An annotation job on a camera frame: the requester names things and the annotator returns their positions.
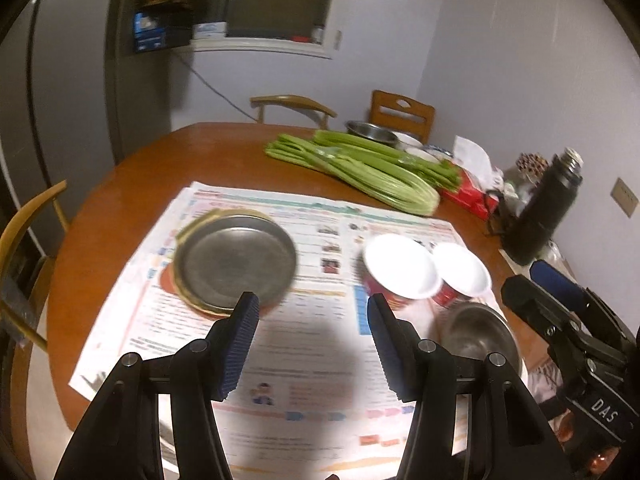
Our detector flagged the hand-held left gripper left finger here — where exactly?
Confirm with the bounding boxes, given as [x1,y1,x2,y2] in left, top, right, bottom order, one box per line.
[54,291,261,480]

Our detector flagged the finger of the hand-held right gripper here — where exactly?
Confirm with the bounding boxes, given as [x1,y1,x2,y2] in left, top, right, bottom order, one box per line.
[501,275,628,386]
[530,260,640,356]

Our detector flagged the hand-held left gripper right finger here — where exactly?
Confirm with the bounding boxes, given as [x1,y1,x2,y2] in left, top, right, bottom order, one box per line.
[366,292,576,480]

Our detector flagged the stainless steel bowl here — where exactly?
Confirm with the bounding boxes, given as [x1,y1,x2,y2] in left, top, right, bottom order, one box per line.
[439,301,525,378]

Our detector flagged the round metal plate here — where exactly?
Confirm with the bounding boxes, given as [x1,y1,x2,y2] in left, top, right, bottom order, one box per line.
[173,214,299,311]

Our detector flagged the red paper bowl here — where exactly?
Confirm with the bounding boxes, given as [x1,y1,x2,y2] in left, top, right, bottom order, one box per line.
[362,233,443,311]
[431,243,493,309]

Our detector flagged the orange plastic plate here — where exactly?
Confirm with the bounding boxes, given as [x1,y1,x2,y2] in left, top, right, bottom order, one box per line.
[160,265,281,318]

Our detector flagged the yellow shell-shaped plate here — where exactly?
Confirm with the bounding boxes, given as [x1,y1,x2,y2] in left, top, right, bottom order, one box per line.
[172,207,273,311]

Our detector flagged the clear plastic sheet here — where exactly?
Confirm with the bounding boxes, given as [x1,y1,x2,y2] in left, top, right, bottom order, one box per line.
[545,240,576,281]

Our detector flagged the stack of printed paper sheets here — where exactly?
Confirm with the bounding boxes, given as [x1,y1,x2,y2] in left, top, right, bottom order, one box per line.
[68,180,506,480]

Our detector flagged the black thermos bottle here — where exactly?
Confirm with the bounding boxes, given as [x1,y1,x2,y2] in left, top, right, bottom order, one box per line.
[501,148,584,267]

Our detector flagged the dried seed pods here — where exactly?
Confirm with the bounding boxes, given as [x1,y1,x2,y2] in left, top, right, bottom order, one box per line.
[517,152,551,181]

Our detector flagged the red tissue packet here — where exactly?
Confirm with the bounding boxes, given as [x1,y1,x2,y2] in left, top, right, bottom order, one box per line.
[440,136,506,221]

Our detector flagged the green celery bunch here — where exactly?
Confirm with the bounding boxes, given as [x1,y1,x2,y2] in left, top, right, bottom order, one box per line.
[314,130,461,192]
[265,132,441,217]

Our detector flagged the steel basin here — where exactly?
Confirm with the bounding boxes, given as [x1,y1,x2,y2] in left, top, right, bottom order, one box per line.
[345,120,398,142]

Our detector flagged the curved wooden chair back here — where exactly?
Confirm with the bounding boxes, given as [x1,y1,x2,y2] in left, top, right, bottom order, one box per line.
[250,94,337,130]

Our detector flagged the curved-back wooden chair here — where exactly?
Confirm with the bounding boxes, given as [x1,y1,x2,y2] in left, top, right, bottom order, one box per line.
[0,180,68,361]

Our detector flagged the small white box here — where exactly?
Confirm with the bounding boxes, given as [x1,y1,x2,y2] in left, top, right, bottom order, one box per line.
[192,22,228,40]

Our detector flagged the grey refrigerator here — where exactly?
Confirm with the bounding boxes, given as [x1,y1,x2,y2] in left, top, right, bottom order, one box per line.
[0,0,173,271]

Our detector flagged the blue box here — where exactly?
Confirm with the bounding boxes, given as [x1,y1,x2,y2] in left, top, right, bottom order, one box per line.
[132,10,193,53]

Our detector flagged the white-framed window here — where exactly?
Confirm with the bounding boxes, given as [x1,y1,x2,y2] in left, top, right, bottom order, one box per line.
[190,0,351,60]

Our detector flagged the black bottle strap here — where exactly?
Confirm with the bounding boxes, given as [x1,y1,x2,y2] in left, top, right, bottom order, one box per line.
[485,190,521,238]

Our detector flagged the beige wall socket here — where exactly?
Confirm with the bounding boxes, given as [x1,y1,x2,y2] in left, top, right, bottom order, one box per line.
[612,177,638,218]

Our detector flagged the black wall cable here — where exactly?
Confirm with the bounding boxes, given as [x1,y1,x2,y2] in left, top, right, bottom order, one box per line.
[175,50,261,123]

